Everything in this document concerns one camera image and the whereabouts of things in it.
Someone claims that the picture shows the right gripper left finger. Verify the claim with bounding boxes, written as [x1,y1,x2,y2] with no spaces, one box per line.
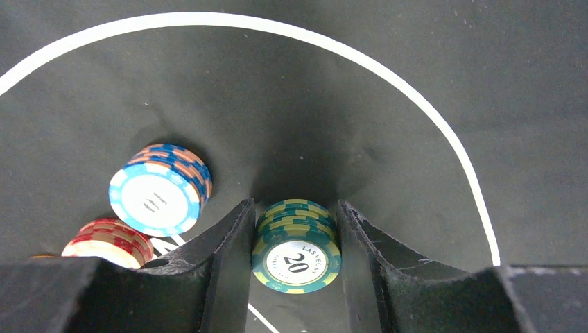
[1,199,256,332]

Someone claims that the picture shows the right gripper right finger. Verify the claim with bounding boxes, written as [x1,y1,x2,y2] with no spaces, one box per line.
[337,200,587,332]

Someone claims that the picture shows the green poker chip stack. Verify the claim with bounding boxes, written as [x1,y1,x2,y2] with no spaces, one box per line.
[251,199,343,294]

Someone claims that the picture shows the blue poker chip stack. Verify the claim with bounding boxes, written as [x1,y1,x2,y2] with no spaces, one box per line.
[108,144,213,237]

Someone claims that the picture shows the red poker chip stack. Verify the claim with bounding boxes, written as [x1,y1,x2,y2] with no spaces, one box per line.
[61,218,155,269]

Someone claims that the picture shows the black poker table mat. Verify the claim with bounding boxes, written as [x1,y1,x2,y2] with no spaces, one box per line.
[0,0,588,333]

